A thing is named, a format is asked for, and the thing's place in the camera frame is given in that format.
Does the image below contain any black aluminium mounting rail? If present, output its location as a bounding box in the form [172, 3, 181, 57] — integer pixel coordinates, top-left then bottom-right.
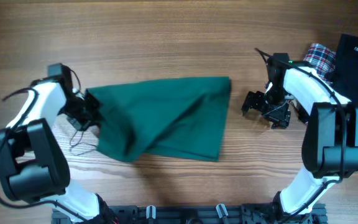
[51, 203, 328, 224]

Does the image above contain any green cloth bag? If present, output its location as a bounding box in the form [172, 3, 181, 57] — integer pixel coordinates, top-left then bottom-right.
[87, 77, 231, 162]

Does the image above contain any plaid checkered shirt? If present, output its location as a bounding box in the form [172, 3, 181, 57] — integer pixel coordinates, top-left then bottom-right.
[295, 43, 336, 124]

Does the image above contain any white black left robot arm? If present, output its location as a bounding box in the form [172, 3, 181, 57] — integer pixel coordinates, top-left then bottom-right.
[0, 63, 115, 223]

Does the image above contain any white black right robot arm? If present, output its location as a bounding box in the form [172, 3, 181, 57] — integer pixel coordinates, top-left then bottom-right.
[241, 50, 358, 223]

